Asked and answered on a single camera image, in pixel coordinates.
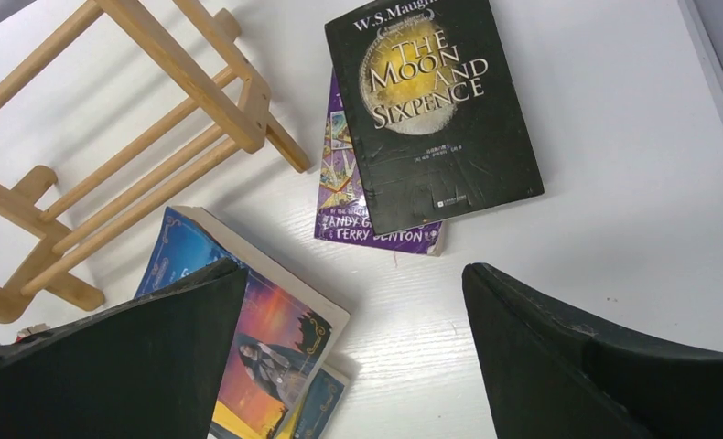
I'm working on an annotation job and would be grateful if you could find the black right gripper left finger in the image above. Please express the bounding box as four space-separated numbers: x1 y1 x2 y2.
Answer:
0 259 247 438

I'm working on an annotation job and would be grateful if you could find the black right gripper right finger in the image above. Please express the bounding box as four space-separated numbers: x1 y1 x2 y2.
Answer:
462 263 723 438

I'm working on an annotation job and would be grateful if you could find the blue Jane Eyre book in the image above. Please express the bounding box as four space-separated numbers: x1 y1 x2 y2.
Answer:
135 206 350 438

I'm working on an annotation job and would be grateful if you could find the dark blue bottom book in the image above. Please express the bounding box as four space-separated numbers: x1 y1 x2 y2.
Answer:
276 364 350 439

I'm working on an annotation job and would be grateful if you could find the purple Treehouse book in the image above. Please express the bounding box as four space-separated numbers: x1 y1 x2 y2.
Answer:
314 75 444 256

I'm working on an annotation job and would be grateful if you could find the black Moon and Sixpence book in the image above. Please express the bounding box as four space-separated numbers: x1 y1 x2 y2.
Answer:
325 0 545 234

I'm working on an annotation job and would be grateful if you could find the wooden book rack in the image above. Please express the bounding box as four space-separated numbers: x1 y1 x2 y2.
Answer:
0 0 312 325

